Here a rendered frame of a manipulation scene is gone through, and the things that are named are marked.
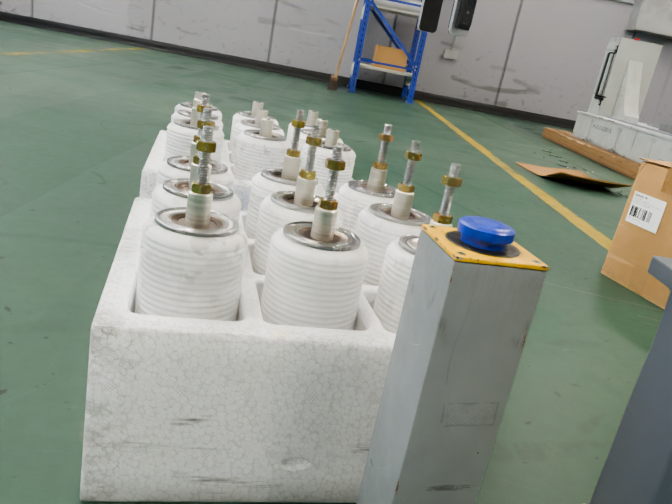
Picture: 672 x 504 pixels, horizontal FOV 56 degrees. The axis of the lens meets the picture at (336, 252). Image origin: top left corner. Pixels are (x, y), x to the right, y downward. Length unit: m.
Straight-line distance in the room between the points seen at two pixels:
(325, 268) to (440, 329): 0.17
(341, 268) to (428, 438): 0.18
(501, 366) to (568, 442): 0.44
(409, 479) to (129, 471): 0.26
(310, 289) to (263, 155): 0.54
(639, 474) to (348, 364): 0.27
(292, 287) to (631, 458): 0.34
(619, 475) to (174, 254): 0.45
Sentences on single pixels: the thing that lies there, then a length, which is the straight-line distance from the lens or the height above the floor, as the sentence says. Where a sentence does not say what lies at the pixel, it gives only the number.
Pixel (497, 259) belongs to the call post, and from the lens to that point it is 0.43.
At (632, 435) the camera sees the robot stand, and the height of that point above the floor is 0.15.
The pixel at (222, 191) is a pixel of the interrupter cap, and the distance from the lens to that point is 0.70.
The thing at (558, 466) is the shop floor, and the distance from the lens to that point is 0.85.
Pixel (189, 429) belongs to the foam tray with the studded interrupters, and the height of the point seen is 0.08.
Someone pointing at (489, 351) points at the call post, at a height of 0.25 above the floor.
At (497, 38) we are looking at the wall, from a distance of 6.94.
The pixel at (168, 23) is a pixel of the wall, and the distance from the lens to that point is 6.96.
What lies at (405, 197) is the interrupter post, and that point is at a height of 0.28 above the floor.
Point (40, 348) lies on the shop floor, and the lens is 0.89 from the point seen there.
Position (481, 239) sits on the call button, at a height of 0.32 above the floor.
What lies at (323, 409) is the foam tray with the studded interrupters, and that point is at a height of 0.11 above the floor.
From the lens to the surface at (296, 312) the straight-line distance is 0.59.
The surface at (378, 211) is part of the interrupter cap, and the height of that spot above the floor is 0.25.
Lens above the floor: 0.43
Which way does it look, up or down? 18 degrees down
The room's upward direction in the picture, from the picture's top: 11 degrees clockwise
